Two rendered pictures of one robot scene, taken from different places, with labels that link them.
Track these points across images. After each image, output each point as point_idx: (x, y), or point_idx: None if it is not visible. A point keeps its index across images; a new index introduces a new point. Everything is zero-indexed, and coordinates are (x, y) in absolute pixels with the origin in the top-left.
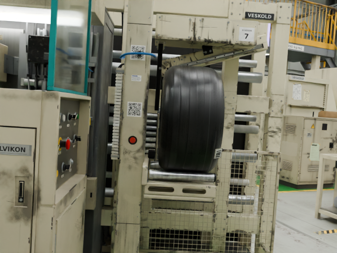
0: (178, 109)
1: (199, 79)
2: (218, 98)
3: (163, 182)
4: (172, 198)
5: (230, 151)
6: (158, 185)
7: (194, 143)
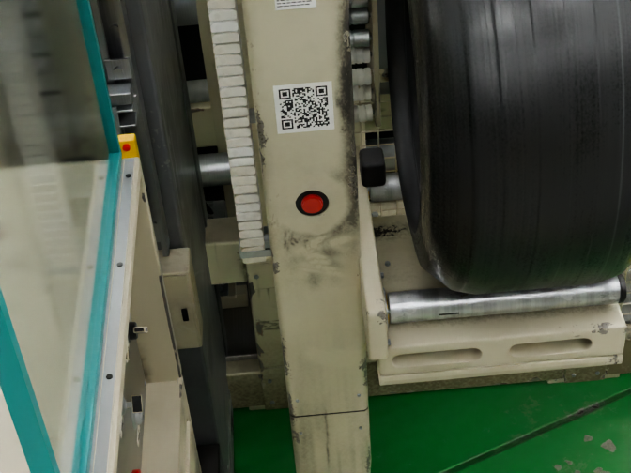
0: (496, 178)
1: (574, 22)
2: None
3: (443, 335)
4: (476, 373)
5: None
6: (426, 349)
7: (560, 263)
